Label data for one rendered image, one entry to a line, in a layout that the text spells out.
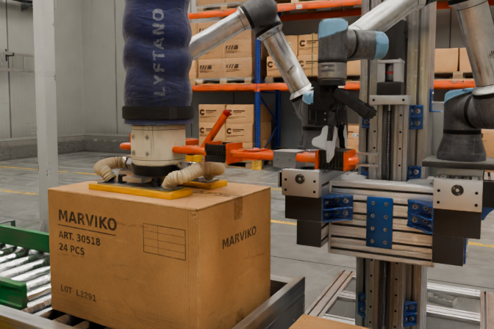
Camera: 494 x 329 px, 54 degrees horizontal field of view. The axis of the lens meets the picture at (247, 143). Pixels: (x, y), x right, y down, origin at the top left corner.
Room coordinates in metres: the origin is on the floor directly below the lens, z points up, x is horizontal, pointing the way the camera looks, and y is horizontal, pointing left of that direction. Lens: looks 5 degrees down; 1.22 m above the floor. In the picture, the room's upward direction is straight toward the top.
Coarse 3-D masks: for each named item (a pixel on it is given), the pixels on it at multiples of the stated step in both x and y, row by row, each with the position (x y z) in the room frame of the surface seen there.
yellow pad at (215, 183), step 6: (204, 180) 1.56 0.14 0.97; (210, 180) 1.56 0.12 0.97; (216, 180) 1.59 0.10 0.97; (222, 180) 1.59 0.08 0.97; (180, 186) 1.58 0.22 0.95; (186, 186) 1.57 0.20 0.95; (192, 186) 1.55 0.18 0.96; (198, 186) 1.54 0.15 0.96; (204, 186) 1.53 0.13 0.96; (210, 186) 1.52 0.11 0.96; (216, 186) 1.55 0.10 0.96; (222, 186) 1.58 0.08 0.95
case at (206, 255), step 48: (48, 192) 1.54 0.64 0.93; (96, 192) 1.47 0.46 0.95; (240, 192) 1.47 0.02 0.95; (96, 240) 1.43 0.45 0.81; (144, 240) 1.33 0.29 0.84; (192, 240) 1.25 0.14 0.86; (240, 240) 1.42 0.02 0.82; (96, 288) 1.44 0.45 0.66; (144, 288) 1.34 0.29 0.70; (192, 288) 1.25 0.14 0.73; (240, 288) 1.42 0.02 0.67
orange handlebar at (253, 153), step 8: (128, 144) 1.60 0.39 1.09; (192, 144) 1.77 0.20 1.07; (176, 152) 1.49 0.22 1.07; (184, 152) 1.48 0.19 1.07; (192, 152) 1.46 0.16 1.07; (200, 152) 1.44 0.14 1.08; (232, 152) 1.39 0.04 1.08; (240, 152) 1.37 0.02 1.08; (248, 152) 1.36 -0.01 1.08; (256, 152) 1.35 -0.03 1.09; (264, 152) 1.34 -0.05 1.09; (272, 152) 1.33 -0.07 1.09; (304, 152) 1.32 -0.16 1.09; (256, 160) 1.34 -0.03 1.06; (296, 160) 1.28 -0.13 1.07; (304, 160) 1.27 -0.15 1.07; (312, 160) 1.26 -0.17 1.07; (352, 160) 1.21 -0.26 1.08
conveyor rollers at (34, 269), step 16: (0, 256) 2.16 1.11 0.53; (16, 256) 2.13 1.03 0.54; (32, 256) 2.11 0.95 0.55; (48, 256) 2.09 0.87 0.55; (0, 272) 1.89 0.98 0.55; (16, 272) 1.93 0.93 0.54; (32, 272) 1.90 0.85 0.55; (48, 272) 1.95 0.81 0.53; (32, 288) 1.78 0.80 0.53; (48, 288) 1.74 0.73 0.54; (32, 304) 1.59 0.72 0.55; (48, 304) 1.63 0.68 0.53; (64, 320) 1.47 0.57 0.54; (80, 320) 1.52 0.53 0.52
